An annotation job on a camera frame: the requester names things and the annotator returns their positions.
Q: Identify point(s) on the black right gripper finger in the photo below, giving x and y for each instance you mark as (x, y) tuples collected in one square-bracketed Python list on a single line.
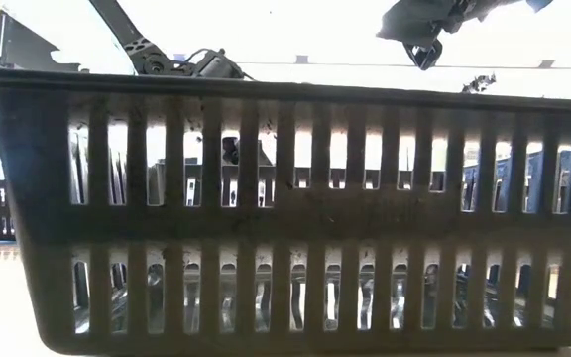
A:
[(414, 22)]

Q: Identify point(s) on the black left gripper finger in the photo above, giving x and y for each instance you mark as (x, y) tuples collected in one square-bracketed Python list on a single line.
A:
[(230, 149)]

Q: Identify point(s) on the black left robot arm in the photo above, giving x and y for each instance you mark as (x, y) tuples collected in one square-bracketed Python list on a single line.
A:
[(117, 20)]

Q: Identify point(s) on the small dark ragged object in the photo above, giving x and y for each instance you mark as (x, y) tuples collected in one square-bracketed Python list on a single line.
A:
[(479, 84)]

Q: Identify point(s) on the clear bag with black sponge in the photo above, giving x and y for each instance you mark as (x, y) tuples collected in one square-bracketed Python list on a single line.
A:
[(227, 307)]

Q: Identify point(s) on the large grey flat panel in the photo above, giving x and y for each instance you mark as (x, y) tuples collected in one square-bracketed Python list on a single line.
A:
[(23, 44)]

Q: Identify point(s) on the small blue wall label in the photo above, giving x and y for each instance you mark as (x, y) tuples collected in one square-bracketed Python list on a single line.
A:
[(180, 57)]

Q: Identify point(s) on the grey wall socket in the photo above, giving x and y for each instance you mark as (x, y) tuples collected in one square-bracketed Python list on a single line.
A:
[(545, 63), (301, 59)]

